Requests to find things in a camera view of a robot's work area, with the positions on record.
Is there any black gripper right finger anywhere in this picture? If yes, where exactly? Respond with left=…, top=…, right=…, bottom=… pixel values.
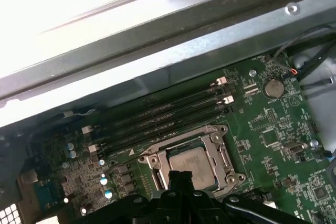
left=181, top=170, right=307, bottom=224

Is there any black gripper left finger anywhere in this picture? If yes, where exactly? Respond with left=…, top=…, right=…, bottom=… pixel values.
left=70, top=170, right=182, bottom=224

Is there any silver topped CPU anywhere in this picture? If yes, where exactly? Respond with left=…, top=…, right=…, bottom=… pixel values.
left=167, top=147, right=219, bottom=191

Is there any metal socket cover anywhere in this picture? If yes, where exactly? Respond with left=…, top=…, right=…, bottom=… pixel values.
left=145, top=133, right=238, bottom=196

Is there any metal wire locking lever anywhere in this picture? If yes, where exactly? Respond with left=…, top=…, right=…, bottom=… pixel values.
left=220, top=146, right=233, bottom=168
left=110, top=152, right=144, bottom=164

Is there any CPU socket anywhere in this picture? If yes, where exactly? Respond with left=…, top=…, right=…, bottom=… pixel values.
left=138, top=124, right=246, bottom=201

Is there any RAM slot with black clips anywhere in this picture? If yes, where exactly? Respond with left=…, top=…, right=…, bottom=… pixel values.
left=94, top=87, right=232, bottom=143
left=101, top=105, right=234, bottom=156

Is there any RAM slot with white clips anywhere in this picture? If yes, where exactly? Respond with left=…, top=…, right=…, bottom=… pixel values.
left=81, top=76, right=228, bottom=134
left=88, top=95, right=235, bottom=154

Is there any green motherboard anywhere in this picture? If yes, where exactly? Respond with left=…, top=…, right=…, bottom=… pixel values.
left=15, top=56, right=336, bottom=224

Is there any silver coin cell battery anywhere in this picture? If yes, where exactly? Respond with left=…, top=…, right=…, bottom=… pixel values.
left=262, top=77, right=285, bottom=98

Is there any black open PC case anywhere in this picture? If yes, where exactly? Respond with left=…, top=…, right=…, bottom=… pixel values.
left=0, top=0, right=336, bottom=224

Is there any black cable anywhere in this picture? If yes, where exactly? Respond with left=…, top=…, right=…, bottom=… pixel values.
left=298, top=34, right=336, bottom=78

